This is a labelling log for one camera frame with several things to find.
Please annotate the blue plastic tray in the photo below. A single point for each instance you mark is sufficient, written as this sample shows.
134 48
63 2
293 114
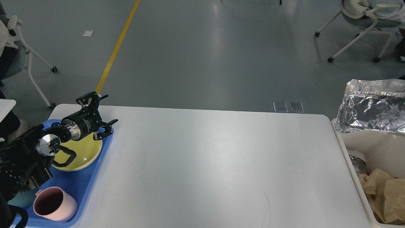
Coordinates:
77 184

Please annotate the beige plastic bin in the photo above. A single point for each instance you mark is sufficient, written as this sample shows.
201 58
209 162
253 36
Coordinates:
383 151

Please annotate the aluminium foil sheet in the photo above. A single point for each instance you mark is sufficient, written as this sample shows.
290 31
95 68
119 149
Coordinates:
372 105

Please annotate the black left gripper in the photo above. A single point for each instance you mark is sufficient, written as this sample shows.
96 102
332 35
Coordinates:
88 120

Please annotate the foil tray with paper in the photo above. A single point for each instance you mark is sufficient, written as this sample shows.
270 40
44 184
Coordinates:
358 162

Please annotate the yellow plastic plate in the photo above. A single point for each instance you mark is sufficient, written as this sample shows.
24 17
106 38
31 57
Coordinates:
87 151

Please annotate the white office chair right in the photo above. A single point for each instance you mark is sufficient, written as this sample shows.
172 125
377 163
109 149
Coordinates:
361 15

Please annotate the grey office chair left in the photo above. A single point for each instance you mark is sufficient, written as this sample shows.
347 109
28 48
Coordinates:
11 36

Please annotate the white side table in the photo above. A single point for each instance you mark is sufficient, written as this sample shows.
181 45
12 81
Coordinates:
6 106

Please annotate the brown paper bag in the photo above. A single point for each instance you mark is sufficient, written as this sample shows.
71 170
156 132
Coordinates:
388 203

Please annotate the teal yellow mug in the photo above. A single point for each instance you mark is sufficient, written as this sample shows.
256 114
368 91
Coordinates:
25 199

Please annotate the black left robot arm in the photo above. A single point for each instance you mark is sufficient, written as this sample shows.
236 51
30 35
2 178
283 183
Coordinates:
26 161

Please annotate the pink ribbed mug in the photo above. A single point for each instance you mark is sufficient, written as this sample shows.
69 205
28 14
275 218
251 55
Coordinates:
54 204

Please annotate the crumpled brown paper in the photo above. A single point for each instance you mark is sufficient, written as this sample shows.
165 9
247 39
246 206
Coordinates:
372 182

